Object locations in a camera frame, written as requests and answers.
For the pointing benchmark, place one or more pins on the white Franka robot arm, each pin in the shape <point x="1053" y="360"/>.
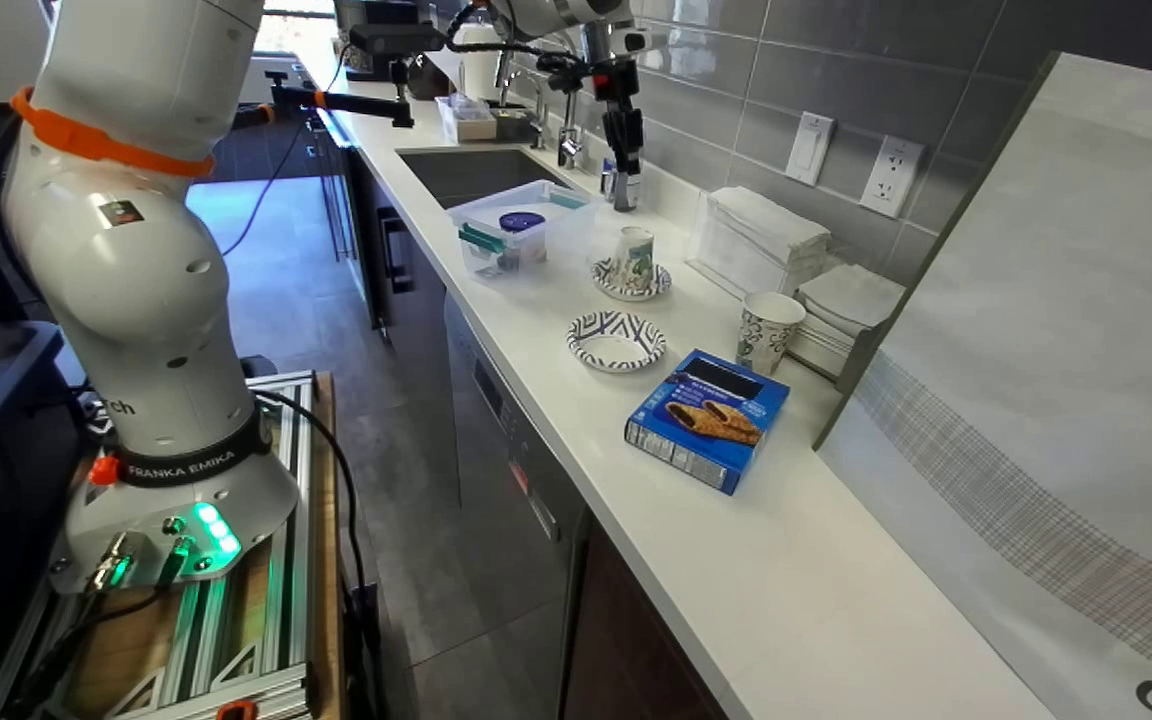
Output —
<point x="121" y="116"/>

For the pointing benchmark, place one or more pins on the blue patterned paper plate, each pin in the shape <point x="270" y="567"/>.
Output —
<point x="617" y="341"/>

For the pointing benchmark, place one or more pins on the patterned plate under cup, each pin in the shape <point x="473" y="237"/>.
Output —
<point x="658" y="291"/>

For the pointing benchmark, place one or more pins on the paper cup on plate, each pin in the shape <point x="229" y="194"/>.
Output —
<point x="632" y="259"/>

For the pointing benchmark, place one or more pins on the white paper cup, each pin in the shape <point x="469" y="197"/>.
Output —
<point x="765" y="326"/>

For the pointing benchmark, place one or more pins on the clear plastic storage container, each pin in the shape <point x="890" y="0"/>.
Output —
<point x="479" y="222"/>

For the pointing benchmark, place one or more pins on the blue snack box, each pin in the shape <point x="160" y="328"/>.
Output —
<point x="708" y="416"/>

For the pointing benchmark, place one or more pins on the stack of white napkins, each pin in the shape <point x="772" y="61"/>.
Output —
<point x="758" y="246"/>

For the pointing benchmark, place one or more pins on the stainless steel sink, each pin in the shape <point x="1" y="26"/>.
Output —
<point x="469" y="174"/>

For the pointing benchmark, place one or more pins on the black camera stand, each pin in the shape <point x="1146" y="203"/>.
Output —
<point x="613" y="80"/>

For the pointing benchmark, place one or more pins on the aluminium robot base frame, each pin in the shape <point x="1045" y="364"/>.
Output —
<point x="258" y="640"/>

